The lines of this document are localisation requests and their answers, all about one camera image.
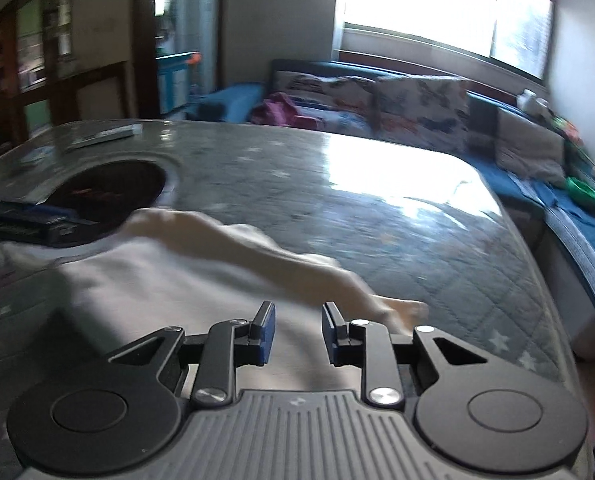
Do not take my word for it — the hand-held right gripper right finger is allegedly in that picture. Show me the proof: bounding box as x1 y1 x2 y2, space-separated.
321 301 489 407

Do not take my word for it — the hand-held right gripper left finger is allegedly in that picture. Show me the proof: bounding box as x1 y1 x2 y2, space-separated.
108 301 277 408

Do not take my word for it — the cream long-sleeved shirt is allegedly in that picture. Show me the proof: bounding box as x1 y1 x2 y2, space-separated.
0 207 431 396

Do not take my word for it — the round black induction cooker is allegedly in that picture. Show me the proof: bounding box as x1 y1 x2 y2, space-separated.
42 159 170 248

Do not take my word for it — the grey remote control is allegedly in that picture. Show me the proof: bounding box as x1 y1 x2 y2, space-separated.
64 124 142 151

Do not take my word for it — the dark wooden glass-door cabinet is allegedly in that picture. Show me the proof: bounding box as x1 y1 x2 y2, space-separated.
0 0 133 157

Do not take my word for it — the blue toy rack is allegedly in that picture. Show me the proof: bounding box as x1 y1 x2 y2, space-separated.
156 51 200 113

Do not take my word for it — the pink cloth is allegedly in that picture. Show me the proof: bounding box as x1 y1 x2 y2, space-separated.
250 92 318 128

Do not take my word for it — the blue corner sofa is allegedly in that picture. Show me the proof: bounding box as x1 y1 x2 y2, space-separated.
200 59 595 356

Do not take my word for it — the large butterfly print pillow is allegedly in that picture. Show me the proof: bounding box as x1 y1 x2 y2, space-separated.
375 76 471 156

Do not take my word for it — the flat butterfly print pillow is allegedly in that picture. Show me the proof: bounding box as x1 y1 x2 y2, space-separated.
272 71 378 136

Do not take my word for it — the blue patterned sofa cover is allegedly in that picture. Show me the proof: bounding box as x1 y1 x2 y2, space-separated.
507 170 595 316

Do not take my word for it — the grey pillow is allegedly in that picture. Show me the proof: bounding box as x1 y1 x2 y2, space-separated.
495 109 568 186

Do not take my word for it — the green plastic basin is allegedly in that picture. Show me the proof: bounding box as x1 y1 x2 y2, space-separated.
565 176 595 207

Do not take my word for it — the panda plush toy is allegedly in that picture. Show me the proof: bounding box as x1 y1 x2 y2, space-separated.
517 89 551 113

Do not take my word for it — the window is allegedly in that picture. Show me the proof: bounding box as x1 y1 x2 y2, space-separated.
332 0 558 81

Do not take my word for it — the dark wooden door frame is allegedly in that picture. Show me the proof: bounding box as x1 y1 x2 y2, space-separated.
131 0 228 121

